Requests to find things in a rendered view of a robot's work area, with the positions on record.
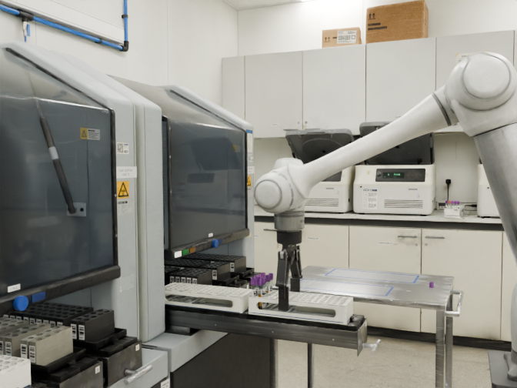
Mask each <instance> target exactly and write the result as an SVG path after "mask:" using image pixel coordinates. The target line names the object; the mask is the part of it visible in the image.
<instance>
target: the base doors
mask: <svg viewBox="0 0 517 388"><path fill-rule="evenodd" d="M254 229H255V235H259V237H255V272H258V273H265V274H266V275H268V274H269V273H273V282H272V285H274V284H276V276H277V266H278V251H282V244H279V248H278V249H276V248H277V232H276V231H265V230H263V229H275V227H274V223H266V222H254ZM275 230H277V229H275ZM300 230H301V231H302V243H300V244H296V245H300V256H301V264H302V269H304V268H305V267H306V266H327V267H337V268H347V269H367V270H377V271H387V272H397V273H416V274H421V233H422V274H426V275H437V276H454V277H455V280H454V283H453V289H457V290H463V291H464V295H463V299H462V307H461V311H460V315H459V317H453V335H454V336H467V337H475V338H482V339H489V340H500V323H501V340H503V341H510V342H511V341H512V338H511V302H512V291H513V289H514V287H515V284H516V283H517V267H516V264H515V260H514V258H513V255H512V251H511V249H510V246H509V242H508V240H507V237H506V234H505V232H503V235H502V232H489V231H468V230H447V229H422V230H421V229H404V228H385V227H367V226H325V225H305V228H304V229H300ZM400 235H402V236H417V238H409V237H398V236H400ZM306 236H307V237H315V238H319V240H315V239H306ZM426 236H435V237H442V236H443V237H445V238H444V239H431V238H426ZM378 242H392V243H393V245H384V244H378ZM416 243H417V244H418V246H415V244H416ZM425 243H427V244H428V245H427V246H425ZM501 283H502V311H501ZM353 314H356V315H364V316H365V318H367V326H376V327H382V328H389V329H401V330H408V331H414V332H420V309H418V308H410V307H403V306H389V305H381V304H374V303H360V302H353ZM421 332H426V333H436V310H432V309H421Z"/></svg>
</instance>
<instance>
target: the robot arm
mask: <svg viewBox="0 0 517 388"><path fill-rule="evenodd" d="M458 122H460V124H461V126H462V129H463V131H464V132H465V133H466V134H467V135H469V136H473V138H474V140H475V144H476V147H477V150H478V152H479V156H480V159H481V161H482V165H483V168H484V170H485V174H486V177H487V180H488V182H489V186H490V189H491V191H492V195H493V198H494V200H495V204H496V207H497V210H498V212H499V216H500V219H501V221H502V225H503V228H504V230H505V234H506V237H507V240H508V242H509V246H510V249H511V251H512V255H513V258H514V260H515V264H516V267H517V76H516V72H515V69H514V67H513V65H512V64H511V62H510V61H509V60H508V59H506V58H505V57H503V56H502V55H499V54H496V53H494V52H479V53H475V54H473V55H470V56H468V57H466V58H464V59H463V60H462V61H461V62H460V63H459V64H458V65H457V66H456V67H455V68H454V69H453V70H452V72H451V74H450V76H449V80H448V81H447V83H446V84H445V85H444V86H443V87H441V88H440V89H438V90H437V91H435V92H433V93H432V94H431V95H429V96H428V97H427V98H425V99H424V100H423V101H421V102H420V103H419V104H418V105H417V106H415V107H414V108H413V109H411V110H410V111H408V112H407V113H406V114H404V115H403V116H402V117H400V118H399V119H396V120H395V121H394V122H392V123H390V124H388V125H387V126H385V127H383V128H381V129H379V130H377V131H375V132H373V133H371V134H369V135H366V136H364V137H362V138H360V139H358V140H356V141H354V142H352V143H350V144H348V145H346V146H344V147H342V148H340V149H337V150H335V151H334V152H331V153H329V154H328V155H326V156H323V157H321V158H319V159H316V160H315V161H312V162H310V163H307V164H305V165H303V163H302V161H301V160H299V159H294V158H284V159H278V160H276V162H275V165H274V167H273V170H272V171H270V172H269V173H267V174H264V175H263V176H261V177H260V178H259V179H258V181H257V182H256V184H255V187H254V190H253V196H254V198H255V201H256V202H257V203H258V207H259V208H261V209H262V210H264V211H266V212H269V213H274V227H275V229H278V230H277V243H278V244H282V251H278V266H277V276H276V284H275V286H276V287H278V288H279V310H285V311H289V286H287V285H288V280H289V270H291V274H292V278H290V292H298V293H300V279H302V264H301V256H300V245H296V244H300V243H302V231H301V230H300V229H304V228H305V203H306V199H307V198H308V197H309V193H310V191H311V189H312V187H313V186H315V185H316V184H318V183H319V182H321V181H322V180H324V179H326V178H328V177H329V176H332V175H334V174H336V173H337V172H340V171H342V170H343V169H347V168H348V167H350V166H353V165H355V164H357V163H360V162H362V161H364V160H366V159H369V158H371V157H373V156H376V155H378V154H379V153H381V152H384V151H386V150H388V149H390V148H393V147H395V146H397V145H399V144H402V143H403V142H406V141H409V140H410V139H414V138H416V137H419V136H421V135H425V134H427V133H430V132H434V131H437V130H440V129H444V128H447V127H449V126H451V125H454V124H456V123H458ZM511 338H512V351H511V352H505V353H504V356H503V358H504V359H505V360H506V361H507V365H508V368H509V371H508V376H507V378H508V379H509V380H511V381H516V382H517V283H516V284H515V287H514V289H513V291H512V302H511Z"/></svg>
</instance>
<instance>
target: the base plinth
mask: <svg viewBox="0 0 517 388"><path fill-rule="evenodd" d="M367 335H370V336H383V337H390V338H396V339H404V340H416V341H422V342H430V343H435V341H436V333H426V332H421V331H420V332H414V331H408V330H401V329H389V328H382V327H376V326H367ZM452 345H456V346H468V347H475V348H482V349H488V350H501V351H508V352H511V351H512V342H510V341H503V340H495V339H482V338H475V337H467V336H454V335H453V338H452Z"/></svg>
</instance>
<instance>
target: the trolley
mask: <svg viewBox="0 0 517 388"><path fill-rule="evenodd" d="M454 280H455V277H454V276H437V275H426V274H416V273H397V272H387V271H377V270H367V269H347V268H337V267H327V266H306V267H305V268H304V269H302V279H300V293H314V294H324V295H333V296H349V297H353V302H360V303H374V304H381V305H389V306H403V307H410V308H418V309H432V310H436V341H435V388H444V372H445V388H452V338H453V317H459V315H460V311H461V307H462V299H463V295H464V291H463V290H457V289H453V283H454ZM429 282H434V288H429ZM453 294H455V295H460V296H459V302H458V305H457V309H456V312H454V311H453ZM445 309H446V310H445ZM445 316H446V324H445ZM270 388H279V347H278V340H277V339H271V338H270ZM308 388H314V344H311V343H308Z"/></svg>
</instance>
